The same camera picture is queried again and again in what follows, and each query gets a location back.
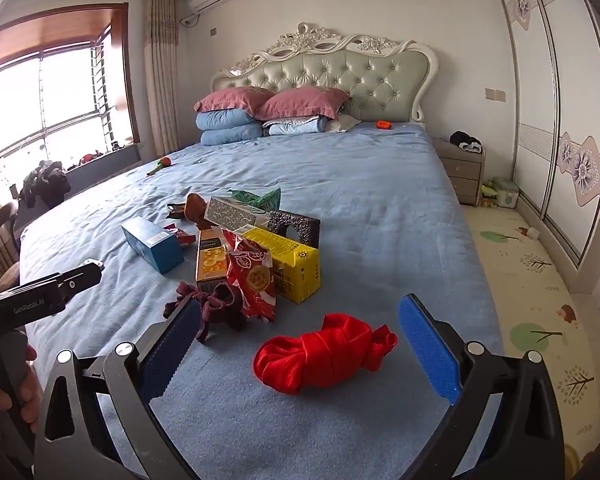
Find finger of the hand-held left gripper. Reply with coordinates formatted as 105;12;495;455
55;258;105;306

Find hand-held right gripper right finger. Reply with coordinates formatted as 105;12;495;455
397;292;566;480

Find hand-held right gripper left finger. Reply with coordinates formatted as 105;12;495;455
32;292;203;480

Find red cloth bundle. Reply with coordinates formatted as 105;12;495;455
252;312;399;396

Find yellow milk carton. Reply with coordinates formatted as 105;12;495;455
235;225;322;306

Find white blue milk carton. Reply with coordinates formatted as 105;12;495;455
203;196;271;231

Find person's left hand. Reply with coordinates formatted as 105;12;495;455
0;342;39;431

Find maroon cloth strip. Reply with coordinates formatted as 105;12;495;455
162;281;248;346

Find blue cardboard box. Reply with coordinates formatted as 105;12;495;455
121;217;186;275

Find pile of black clothes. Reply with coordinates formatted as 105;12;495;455
20;160;72;208

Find orange juice carton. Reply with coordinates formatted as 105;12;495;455
195;227;231;296

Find small red wrapper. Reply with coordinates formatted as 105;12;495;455
162;224;196;247

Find red snack packet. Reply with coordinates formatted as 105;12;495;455
221;227;279;322

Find printed play mat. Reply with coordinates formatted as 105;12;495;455
462;205;600;480

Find black foam block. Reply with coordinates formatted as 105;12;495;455
267;210;322;251

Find green white storage box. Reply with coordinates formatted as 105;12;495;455
490;177;521;209

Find green snack packet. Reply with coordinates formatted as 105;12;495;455
228;187;282;211

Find grey nightstand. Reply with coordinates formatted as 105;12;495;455
432;136;486;207

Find black clothing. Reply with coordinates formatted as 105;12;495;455
449;130;483;153

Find beige curtain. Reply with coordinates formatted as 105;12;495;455
142;0;183;157

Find pink pillow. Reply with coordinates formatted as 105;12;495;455
194;86;276;115
254;86;352;122

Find white cloth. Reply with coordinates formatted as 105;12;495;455
325;114;363;133

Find folded patterned blanket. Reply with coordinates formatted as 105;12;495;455
261;115;331;136

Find white sliding wardrobe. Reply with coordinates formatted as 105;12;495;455
495;0;600;271

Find tufted green headboard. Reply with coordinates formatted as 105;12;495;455
211;22;440;126

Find wooden frame window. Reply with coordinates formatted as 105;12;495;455
0;2;141;181

